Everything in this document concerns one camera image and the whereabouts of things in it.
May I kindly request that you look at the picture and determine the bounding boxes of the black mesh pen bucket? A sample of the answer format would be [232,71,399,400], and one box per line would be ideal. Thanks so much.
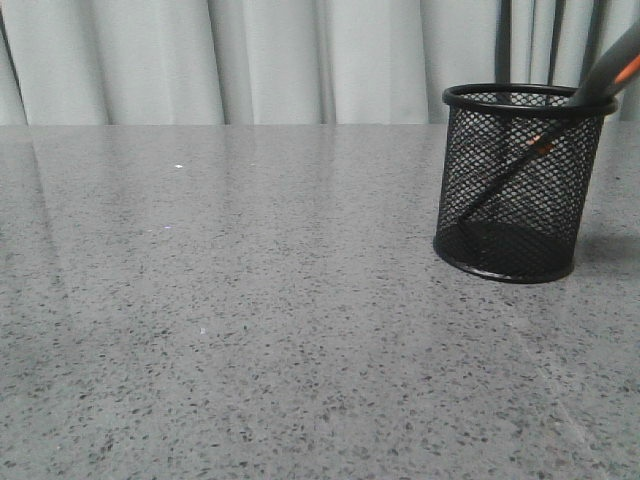
[433,84,617,284]

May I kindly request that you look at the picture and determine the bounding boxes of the grey and orange scissors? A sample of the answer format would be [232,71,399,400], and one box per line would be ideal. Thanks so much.
[457,21,639,226]

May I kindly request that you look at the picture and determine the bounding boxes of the light grey curtain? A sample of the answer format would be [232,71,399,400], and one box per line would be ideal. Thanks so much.
[1,1,639,125]

